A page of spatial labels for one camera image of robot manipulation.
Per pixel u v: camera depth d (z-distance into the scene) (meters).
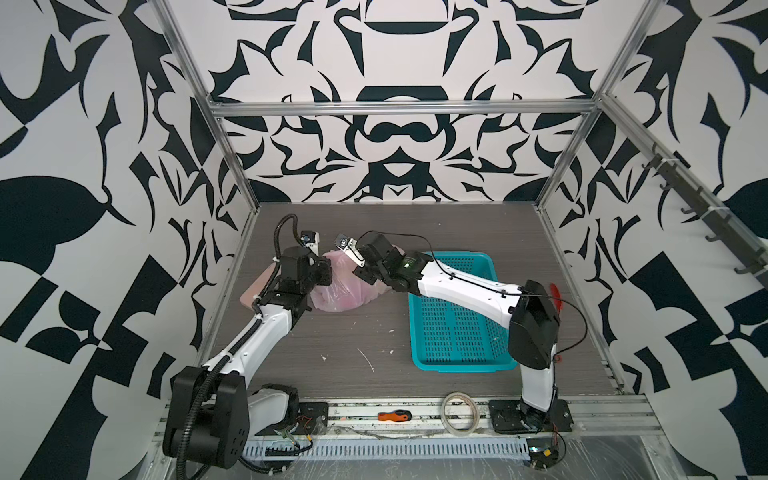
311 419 0.73
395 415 0.74
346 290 0.85
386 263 0.62
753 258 0.50
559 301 0.92
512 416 0.74
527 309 0.53
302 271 0.66
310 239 0.74
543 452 0.71
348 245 0.70
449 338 0.87
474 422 0.74
